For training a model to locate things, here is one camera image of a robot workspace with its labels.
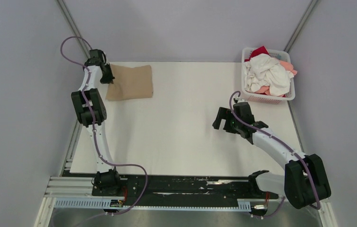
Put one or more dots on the right aluminium frame post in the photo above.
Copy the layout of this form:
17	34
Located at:
301	24

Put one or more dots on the red t-shirt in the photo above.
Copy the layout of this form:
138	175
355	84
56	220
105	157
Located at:
256	52

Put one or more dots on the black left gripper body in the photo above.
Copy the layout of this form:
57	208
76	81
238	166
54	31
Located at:
108	77

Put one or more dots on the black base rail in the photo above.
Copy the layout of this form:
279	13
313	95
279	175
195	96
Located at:
189	190

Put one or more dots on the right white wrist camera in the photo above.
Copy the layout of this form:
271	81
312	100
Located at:
238	100

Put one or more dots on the beige t-shirt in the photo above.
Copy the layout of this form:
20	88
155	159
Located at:
130	83

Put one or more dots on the left aluminium frame post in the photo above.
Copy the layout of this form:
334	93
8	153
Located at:
83	43

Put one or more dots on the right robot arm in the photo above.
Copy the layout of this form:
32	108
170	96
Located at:
304	182

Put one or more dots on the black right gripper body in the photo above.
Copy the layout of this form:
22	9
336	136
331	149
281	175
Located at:
234	126

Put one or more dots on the pink t-shirt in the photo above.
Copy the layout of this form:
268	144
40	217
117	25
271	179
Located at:
276	79

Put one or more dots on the white slotted cable duct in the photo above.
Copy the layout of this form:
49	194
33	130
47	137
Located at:
111	204

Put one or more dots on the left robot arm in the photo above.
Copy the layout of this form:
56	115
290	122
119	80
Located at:
91	114

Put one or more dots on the white crumpled t-shirt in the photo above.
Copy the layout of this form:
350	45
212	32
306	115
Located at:
252	69

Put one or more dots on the white plastic laundry basket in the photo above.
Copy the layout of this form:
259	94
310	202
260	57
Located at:
280	55

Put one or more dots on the aluminium frame post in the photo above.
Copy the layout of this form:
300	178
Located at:
83	43
301	24

